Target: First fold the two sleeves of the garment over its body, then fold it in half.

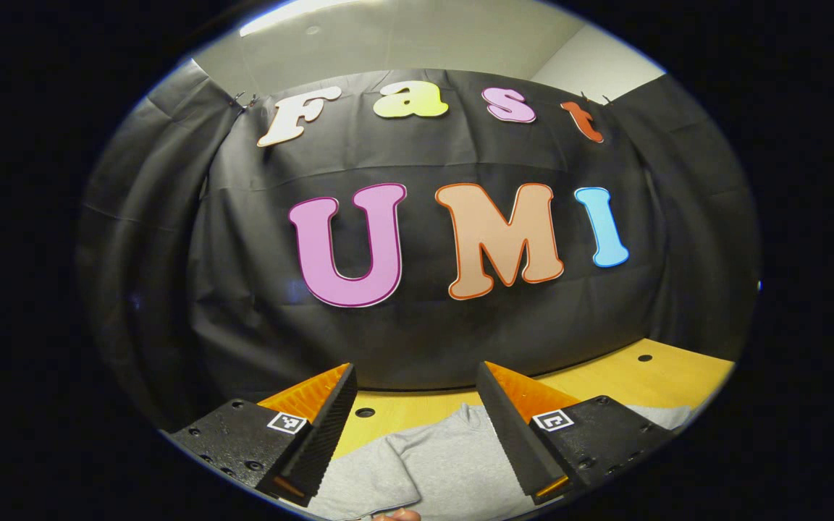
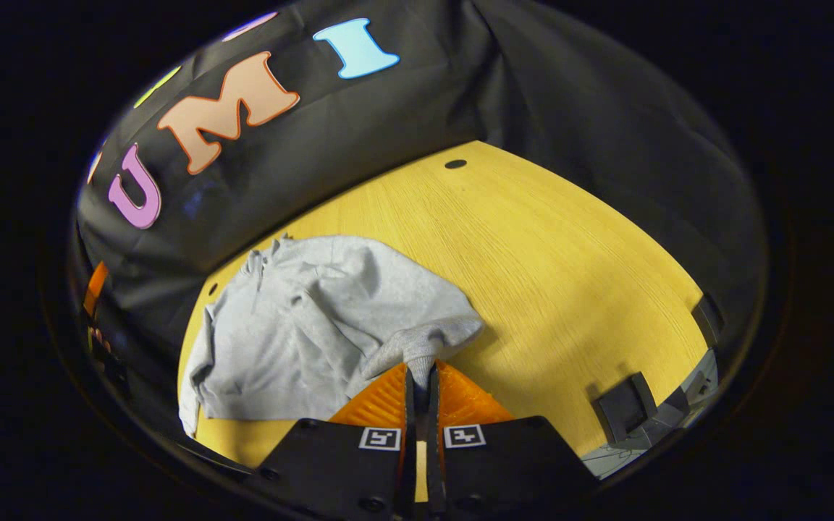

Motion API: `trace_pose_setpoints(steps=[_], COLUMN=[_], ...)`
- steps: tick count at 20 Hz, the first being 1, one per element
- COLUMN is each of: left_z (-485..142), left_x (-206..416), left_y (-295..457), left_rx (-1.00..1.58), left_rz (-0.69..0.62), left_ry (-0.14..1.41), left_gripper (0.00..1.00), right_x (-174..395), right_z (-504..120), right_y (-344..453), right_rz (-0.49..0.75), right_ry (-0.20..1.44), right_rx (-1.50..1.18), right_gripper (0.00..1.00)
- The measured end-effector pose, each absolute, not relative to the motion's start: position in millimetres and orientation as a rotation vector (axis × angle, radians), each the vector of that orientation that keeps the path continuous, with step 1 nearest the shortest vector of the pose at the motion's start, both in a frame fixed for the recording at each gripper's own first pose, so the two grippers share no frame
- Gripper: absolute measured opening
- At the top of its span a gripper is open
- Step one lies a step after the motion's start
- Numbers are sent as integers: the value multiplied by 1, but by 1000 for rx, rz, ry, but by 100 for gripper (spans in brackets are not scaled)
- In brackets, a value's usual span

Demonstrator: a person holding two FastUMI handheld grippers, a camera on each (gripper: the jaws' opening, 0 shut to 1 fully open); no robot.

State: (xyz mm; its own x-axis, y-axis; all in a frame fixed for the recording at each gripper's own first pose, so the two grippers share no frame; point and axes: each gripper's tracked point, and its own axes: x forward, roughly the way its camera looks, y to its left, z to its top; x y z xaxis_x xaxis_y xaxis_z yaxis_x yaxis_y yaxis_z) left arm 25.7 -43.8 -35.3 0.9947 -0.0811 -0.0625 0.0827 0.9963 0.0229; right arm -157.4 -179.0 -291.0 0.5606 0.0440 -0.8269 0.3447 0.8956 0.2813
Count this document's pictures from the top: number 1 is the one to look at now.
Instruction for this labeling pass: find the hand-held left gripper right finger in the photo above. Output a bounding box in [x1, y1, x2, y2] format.
[475, 360, 667, 506]

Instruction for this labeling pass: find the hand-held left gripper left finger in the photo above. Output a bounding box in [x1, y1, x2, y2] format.
[164, 362, 358, 507]

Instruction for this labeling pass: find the grey hoodie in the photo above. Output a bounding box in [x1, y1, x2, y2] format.
[308, 402, 693, 521]

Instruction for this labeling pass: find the black backdrop cloth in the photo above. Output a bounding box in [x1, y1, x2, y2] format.
[75, 58, 762, 428]

